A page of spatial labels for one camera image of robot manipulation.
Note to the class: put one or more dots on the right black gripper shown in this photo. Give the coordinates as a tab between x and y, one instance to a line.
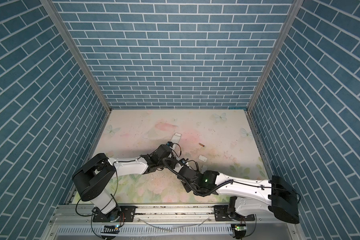
187	188

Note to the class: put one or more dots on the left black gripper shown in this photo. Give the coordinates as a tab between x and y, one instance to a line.
173	162

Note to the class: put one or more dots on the white battery cover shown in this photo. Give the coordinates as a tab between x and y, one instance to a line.
202	158

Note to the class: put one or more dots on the white remote control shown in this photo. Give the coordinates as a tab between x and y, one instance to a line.
176	138

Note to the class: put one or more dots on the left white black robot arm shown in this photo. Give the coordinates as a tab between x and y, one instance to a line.
92	178

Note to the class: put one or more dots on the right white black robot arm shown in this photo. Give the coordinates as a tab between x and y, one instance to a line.
273	197

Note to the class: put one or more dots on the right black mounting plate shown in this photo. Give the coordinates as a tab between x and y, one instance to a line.
224	213

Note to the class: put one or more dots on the black mounting plate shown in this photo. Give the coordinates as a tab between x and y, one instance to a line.
121	214
224	213

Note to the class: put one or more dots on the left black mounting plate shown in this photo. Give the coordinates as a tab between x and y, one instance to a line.
121	214

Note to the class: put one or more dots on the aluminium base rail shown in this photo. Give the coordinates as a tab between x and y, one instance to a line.
167	222

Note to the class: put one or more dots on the left aluminium corner post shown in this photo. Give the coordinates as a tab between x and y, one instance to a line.
69	41

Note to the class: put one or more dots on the aluminium corner post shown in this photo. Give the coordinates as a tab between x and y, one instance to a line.
293	11
69	41

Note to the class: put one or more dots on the right aluminium corner post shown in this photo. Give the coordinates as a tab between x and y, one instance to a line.
293	11

